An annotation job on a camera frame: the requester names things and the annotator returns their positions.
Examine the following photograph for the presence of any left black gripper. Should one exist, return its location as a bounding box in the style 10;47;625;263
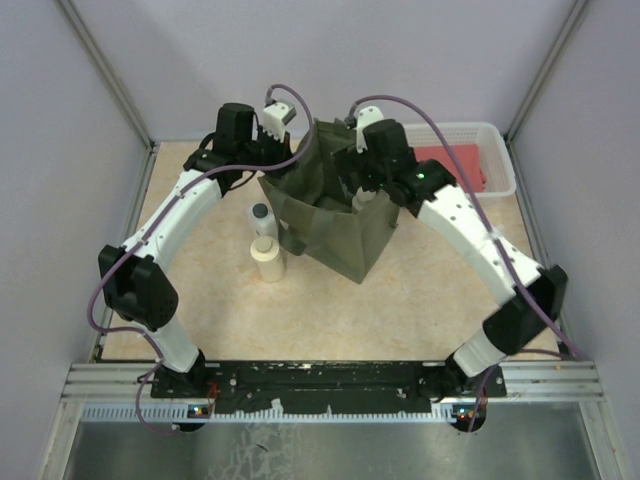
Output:
239;125;300;180

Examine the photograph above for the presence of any green canvas bag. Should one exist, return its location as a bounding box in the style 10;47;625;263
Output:
259;120;400;284

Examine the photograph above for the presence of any white bottle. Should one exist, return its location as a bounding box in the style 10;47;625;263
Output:
247;202;279;241

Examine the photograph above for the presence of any cream bottle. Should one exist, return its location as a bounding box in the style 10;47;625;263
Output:
250;236;286;283
351;188;377;214

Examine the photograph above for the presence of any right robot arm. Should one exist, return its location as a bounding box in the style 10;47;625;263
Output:
335;116;568;396

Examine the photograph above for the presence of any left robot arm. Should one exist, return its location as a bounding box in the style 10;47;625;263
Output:
98;100;296;397

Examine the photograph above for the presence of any red folded cloth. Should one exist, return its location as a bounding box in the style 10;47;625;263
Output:
414;144;486;193

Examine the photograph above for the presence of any white plastic basket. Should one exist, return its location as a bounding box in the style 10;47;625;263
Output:
404;122;516;199

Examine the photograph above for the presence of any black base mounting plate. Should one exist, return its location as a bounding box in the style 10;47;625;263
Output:
151;360;507;431

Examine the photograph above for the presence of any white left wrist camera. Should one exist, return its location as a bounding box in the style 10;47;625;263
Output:
262;100;296;143

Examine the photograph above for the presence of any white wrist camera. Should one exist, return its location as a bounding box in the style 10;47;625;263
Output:
345;106;384;153
262;100;296;143

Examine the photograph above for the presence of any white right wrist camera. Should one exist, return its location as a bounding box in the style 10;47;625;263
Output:
345;106;384;153

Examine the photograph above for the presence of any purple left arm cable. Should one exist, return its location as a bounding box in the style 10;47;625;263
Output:
87;83;317;351

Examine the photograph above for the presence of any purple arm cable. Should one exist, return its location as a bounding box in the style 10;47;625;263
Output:
347;94;584;434
87;83;317;351

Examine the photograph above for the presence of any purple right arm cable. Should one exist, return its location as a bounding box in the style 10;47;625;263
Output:
347;94;584;434

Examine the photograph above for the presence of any white slotted cable duct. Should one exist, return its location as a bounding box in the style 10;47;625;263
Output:
79;403;489;424

